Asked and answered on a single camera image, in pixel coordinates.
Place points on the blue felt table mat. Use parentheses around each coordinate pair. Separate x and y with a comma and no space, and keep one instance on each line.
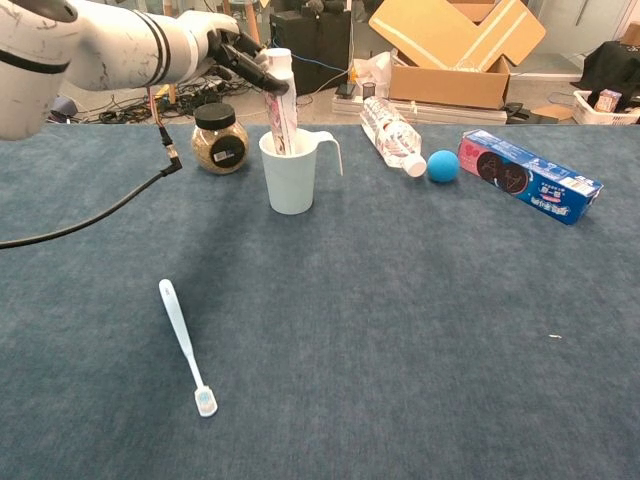
(350,325)

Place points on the black cloth cover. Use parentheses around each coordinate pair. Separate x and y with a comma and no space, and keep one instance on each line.
(615,65)

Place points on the dark brown cylindrical basket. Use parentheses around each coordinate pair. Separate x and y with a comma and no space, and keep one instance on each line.
(369,91)

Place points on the black smartphone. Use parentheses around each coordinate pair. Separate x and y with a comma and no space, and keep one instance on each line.
(345,90)

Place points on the blue cookie box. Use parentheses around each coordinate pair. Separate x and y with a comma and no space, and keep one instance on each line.
(525,175)

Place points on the black computer tower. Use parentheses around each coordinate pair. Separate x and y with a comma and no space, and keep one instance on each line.
(320,55)

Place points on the clear plastic water bottle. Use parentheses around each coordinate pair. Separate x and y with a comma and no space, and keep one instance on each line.
(392,135)

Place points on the white plastic basket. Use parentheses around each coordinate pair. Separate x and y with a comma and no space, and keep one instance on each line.
(585,112)

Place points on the left five-finger robot hand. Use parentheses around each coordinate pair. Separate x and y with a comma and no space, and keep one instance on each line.
(220,35)

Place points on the glass jar with black lid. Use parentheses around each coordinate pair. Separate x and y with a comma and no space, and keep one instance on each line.
(217,145)

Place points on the white plastic bag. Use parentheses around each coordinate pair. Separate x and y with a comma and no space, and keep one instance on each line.
(375,70)

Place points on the white toothpaste tube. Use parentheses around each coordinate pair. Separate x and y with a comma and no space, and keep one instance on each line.
(282,115)

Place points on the open cardboard box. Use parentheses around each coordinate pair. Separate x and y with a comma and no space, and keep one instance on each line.
(450,85)

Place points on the light blue toothbrush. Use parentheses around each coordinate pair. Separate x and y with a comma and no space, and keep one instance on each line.
(177,325)

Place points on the blue ball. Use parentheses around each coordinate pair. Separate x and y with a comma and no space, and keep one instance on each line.
(443,166)

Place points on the blue-grey machine housing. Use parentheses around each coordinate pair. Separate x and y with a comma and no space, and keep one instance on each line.
(62,110)

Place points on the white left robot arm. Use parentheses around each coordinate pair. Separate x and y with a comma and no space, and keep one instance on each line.
(100,50)

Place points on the black flat bracket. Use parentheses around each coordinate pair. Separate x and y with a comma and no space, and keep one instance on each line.
(520,112)

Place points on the aluminium profile rails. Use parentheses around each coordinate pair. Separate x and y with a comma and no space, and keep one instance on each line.
(450,114)

